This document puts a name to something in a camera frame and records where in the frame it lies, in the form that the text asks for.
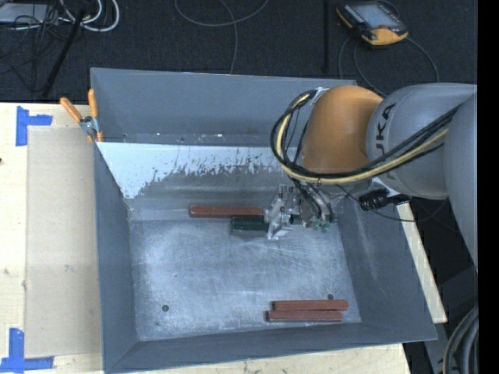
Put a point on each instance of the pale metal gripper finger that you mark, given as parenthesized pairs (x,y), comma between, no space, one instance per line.
(278,231)
(277,209)

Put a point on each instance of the pale wood flat board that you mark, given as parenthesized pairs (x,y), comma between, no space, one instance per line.
(62,248)

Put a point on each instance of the dark green flat block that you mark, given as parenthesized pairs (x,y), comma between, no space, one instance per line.
(247,226)

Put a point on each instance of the grey metal bin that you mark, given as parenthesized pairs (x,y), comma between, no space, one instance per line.
(234,271)

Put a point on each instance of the black cylinder on white bracket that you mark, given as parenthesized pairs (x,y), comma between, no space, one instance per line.
(376,200)

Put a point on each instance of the red-brown flat block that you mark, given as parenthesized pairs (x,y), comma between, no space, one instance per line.
(310,305)
(226,211)
(304,316)

